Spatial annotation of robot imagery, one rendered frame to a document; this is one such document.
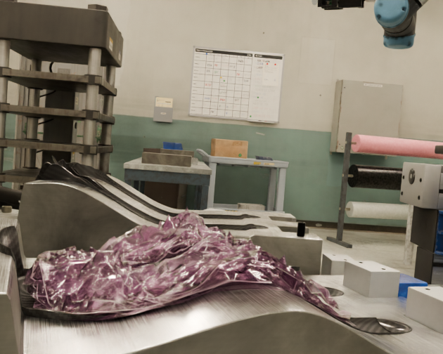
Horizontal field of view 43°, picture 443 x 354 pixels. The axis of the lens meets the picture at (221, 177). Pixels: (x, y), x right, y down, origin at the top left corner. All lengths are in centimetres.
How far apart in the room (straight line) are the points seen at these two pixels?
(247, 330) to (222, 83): 700
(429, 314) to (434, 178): 70
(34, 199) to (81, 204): 6
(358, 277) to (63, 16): 437
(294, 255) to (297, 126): 675
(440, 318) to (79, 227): 42
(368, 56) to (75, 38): 426
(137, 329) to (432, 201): 91
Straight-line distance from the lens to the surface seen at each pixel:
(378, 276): 60
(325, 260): 81
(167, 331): 35
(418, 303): 53
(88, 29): 477
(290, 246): 70
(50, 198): 71
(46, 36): 483
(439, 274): 123
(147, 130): 729
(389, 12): 134
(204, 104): 729
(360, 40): 776
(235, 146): 673
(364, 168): 641
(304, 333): 37
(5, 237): 49
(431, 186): 120
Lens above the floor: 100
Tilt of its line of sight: 3 degrees down
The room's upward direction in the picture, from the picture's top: 5 degrees clockwise
